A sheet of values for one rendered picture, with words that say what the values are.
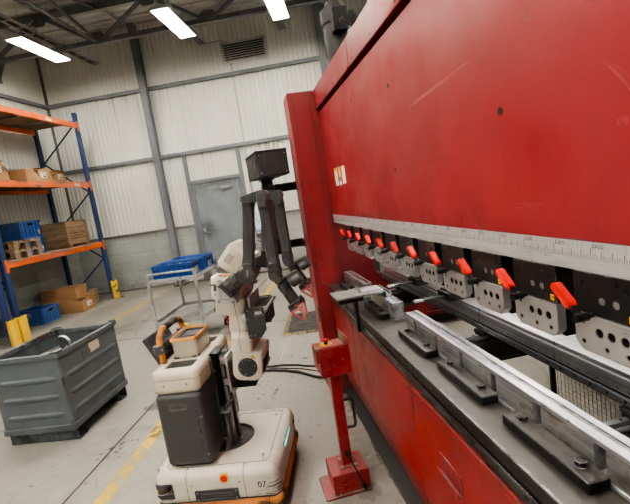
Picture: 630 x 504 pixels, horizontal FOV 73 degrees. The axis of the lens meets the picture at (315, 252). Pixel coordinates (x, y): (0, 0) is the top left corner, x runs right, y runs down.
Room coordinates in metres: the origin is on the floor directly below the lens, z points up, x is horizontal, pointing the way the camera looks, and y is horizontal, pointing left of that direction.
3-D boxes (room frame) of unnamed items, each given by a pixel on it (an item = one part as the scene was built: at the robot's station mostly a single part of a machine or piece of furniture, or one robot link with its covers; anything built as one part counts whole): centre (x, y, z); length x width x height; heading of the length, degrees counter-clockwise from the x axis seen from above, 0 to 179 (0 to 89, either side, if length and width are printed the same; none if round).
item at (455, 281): (1.38, -0.48, 1.26); 0.15 x 0.09 x 0.17; 8
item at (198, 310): (5.31, 1.65, 0.47); 0.90 x 0.66 x 0.95; 174
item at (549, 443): (0.95, -0.49, 0.89); 0.30 x 0.05 x 0.03; 8
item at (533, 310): (0.99, -0.54, 1.26); 0.15 x 0.09 x 0.17; 8
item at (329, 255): (3.34, -0.37, 1.15); 0.85 x 0.25 x 2.30; 98
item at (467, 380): (1.34, -0.43, 0.89); 0.30 x 0.05 x 0.03; 8
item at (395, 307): (2.29, -0.35, 0.92); 0.39 x 0.06 x 0.10; 8
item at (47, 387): (3.46, 2.23, 0.36); 0.80 x 0.60 x 0.72; 174
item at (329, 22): (2.89, -0.39, 2.53); 0.33 x 0.25 x 0.47; 8
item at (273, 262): (2.03, 0.20, 1.40); 0.11 x 0.06 x 0.43; 174
